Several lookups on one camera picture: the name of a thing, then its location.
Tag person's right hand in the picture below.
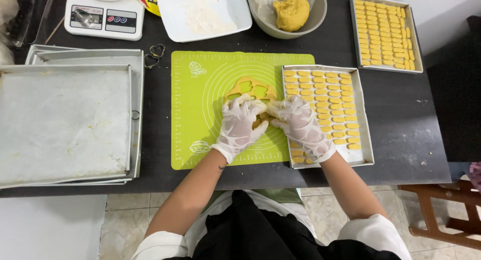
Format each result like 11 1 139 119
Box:
266 96 337 164

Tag person's left hand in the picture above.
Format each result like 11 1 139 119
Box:
210 94 270 165

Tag yellow dough sheet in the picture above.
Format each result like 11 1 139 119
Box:
224 77 279 130

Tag rows of yellow cut cookies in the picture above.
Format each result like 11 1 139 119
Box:
353 0 416 71
283 70 362 164

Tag green silicone baking mat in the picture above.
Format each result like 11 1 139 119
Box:
171 51 316 171

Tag metal baking tray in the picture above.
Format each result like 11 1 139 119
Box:
282 65 375 170
349 0 424 74

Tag person's black apron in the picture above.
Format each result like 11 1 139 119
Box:
165 190 401 260

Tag large empty metal tray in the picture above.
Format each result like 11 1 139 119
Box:
25 44 88 65
33 49 145 186

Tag grey mixing bowl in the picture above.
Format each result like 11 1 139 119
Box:
247 0 328 40

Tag white flour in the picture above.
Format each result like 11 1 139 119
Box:
183 0 238 36

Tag yellow dough ball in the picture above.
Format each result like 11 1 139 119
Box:
273 0 310 32

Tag clear plastic wrap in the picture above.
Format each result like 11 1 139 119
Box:
257 0 321 19

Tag white square flour dish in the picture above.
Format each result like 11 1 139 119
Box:
156 0 253 43

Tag person's white shirt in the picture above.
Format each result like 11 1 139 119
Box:
131 190 412 260

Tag yellow packet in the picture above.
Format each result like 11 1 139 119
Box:
133 0 161 17

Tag brown wooden stool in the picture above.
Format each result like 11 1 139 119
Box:
398 179 481 251

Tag white digital kitchen scale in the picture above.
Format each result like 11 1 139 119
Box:
64 0 145 41

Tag large paper-lined metal tray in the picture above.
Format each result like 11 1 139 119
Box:
0 64 133 189

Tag thin wooden stick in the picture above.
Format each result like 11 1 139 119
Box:
44 17 65 45

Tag white board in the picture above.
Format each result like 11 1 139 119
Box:
0 194 108 260

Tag clear plastic bag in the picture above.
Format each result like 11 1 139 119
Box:
0 0 55 65

